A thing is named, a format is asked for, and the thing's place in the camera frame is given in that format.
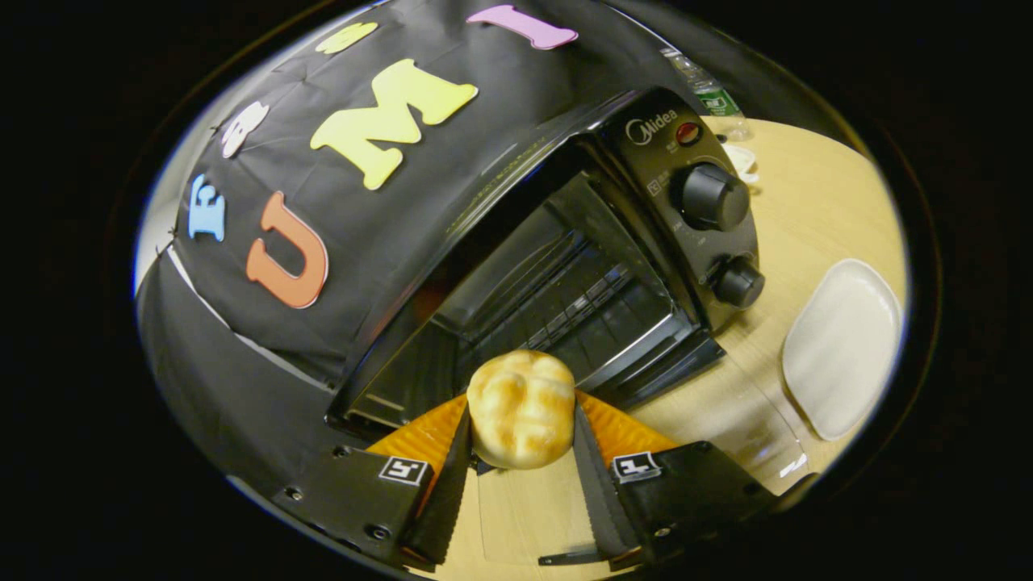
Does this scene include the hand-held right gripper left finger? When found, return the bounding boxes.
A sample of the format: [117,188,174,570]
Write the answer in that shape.
[273,393,475,571]

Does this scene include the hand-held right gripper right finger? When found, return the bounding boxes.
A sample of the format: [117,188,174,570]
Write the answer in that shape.
[571,389,781,570]

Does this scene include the golden bread roll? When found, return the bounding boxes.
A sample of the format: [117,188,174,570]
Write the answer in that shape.
[466,349,577,470]

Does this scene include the black electric oven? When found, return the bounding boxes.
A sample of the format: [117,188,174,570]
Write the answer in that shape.
[327,87,810,567]

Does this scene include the white rectangular plate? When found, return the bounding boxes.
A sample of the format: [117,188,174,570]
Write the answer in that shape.
[781,258,903,441]

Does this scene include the white divided snack dish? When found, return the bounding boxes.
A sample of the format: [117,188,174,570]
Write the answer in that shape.
[721,144,760,185]

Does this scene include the clear water bottle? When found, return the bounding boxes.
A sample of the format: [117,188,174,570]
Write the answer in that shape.
[662,47,751,143]

